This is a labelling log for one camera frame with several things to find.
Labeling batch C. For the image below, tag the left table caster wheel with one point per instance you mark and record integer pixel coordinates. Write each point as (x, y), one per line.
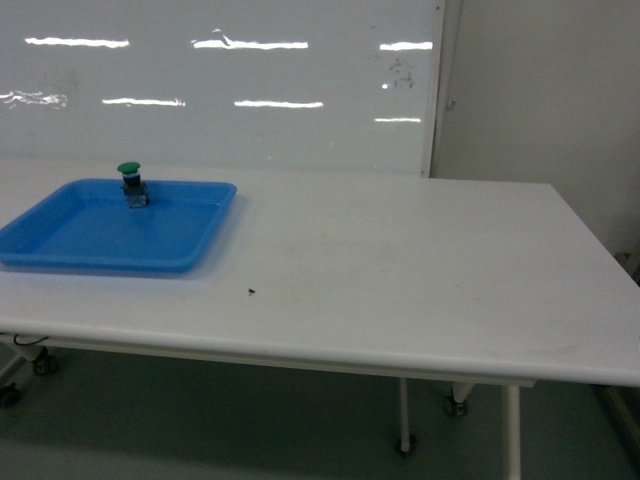
(45, 363)

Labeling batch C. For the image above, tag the white table leg frame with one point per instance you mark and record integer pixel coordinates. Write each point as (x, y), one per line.
(511, 424)

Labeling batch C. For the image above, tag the blue plastic tray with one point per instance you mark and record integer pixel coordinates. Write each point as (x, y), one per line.
(88, 225)

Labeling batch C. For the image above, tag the green mushroom push button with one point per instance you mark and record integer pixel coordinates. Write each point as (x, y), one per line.
(134, 188)

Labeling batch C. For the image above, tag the table caster wheel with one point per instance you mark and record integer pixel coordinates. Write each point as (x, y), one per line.
(45, 363)
(454, 408)

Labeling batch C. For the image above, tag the right table caster wheel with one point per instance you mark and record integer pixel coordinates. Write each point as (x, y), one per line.
(454, 408)

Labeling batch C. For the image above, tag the grey metal frame post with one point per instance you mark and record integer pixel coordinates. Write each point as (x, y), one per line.
(447, 17)

